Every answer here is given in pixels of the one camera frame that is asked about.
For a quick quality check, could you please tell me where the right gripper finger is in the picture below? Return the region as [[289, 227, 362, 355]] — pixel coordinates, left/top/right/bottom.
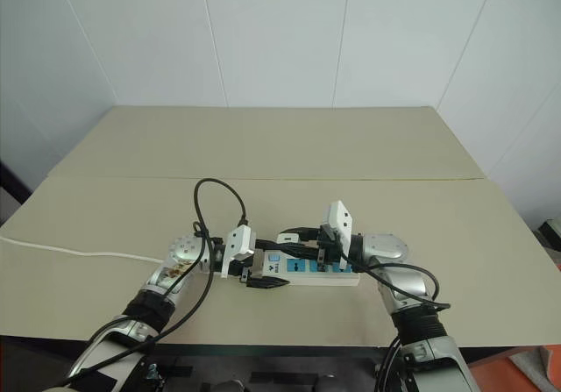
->
[[287, 225, 325, 240], [277, 241, 323, 260]]

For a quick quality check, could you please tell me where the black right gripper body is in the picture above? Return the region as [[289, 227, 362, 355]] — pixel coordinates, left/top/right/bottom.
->
[[317, 223, 342, 267]]

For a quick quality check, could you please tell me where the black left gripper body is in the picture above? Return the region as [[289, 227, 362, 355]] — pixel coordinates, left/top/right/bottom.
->
[[227, 253, 266, 286]]

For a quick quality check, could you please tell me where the white blue power strip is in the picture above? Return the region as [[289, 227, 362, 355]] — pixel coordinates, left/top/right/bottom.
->
[[252, 251, 361, 290]]

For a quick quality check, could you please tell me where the dark rounded shape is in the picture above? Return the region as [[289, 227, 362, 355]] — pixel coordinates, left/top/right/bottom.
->
[[213, 378, 246, 392], [313, 374, 350, 392]]

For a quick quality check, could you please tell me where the grey cloth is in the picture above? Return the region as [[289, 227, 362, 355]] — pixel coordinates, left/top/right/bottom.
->
[[538, 346, 561, 392]]

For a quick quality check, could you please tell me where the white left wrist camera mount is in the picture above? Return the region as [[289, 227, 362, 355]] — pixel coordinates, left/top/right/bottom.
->
[[221, 226, 256, 279]]

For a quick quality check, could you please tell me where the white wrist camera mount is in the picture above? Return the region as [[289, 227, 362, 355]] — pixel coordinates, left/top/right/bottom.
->
[[221, 226, 256, 279], [322, 199, 357, 274]]

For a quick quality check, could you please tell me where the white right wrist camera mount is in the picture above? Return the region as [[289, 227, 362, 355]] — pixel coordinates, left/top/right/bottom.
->
[[322, 199, 357, 274]]

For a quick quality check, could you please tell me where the black frame under table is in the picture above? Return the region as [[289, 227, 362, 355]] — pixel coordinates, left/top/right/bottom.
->
[[142, 345, 398, 392]]

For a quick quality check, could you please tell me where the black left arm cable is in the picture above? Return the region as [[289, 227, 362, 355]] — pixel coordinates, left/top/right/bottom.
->
[[60, 177, 251, 388]]

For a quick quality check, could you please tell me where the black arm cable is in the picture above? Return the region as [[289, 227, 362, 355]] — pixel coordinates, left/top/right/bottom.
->
[[339, 251, 452, 392], [60, 177, 251, 388]]

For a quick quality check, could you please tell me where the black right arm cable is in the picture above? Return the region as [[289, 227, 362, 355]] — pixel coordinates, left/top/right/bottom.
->
[[339, 251, 452, 392]]

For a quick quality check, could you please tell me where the white power strip cord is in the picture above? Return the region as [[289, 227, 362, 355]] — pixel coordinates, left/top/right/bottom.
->
[[0, 235, 164, 265]]

